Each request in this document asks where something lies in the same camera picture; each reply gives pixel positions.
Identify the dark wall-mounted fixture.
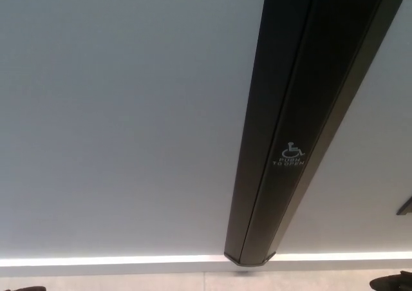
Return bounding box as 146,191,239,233
396,196,412,216

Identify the white baseboard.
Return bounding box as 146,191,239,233
0,258,412,278

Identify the white LED light strip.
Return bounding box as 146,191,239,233
0,251,412,268

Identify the black push-to-open door bar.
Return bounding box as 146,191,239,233
223,0,412,268

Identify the dark shoe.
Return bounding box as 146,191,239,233
0,284,48,291
369,270,412,291

